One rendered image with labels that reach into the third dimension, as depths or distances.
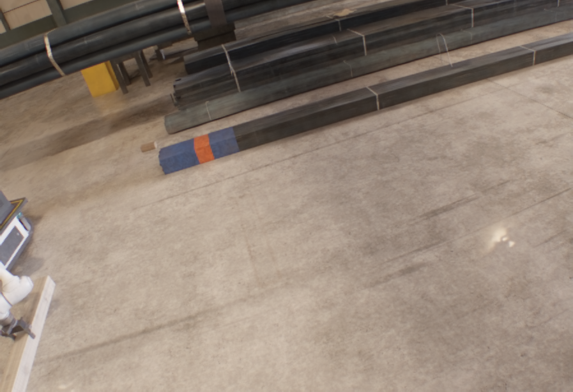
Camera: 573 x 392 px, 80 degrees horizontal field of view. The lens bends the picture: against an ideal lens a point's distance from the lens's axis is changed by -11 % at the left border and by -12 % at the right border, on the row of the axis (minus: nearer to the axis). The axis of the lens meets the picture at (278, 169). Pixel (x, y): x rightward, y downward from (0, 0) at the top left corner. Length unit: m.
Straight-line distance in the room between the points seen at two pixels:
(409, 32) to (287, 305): 3.85
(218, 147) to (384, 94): 1.63
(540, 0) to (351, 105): 3.73
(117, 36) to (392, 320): 3.18
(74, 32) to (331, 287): 3.12
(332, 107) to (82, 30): 2.42
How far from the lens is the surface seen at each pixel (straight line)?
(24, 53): 4.12
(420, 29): 5.16
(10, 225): 3.53
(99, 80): 7.23
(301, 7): 9.49
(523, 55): 4.62
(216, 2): 3.69
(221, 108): 4.27
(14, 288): 2.50
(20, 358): 2.59
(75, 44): 3.88
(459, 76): 4.13
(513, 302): 2.10
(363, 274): 2.15
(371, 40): 4.84
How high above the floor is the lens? 1.64
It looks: 32 degrees down
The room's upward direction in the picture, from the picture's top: 15 degrees counter-clockwise
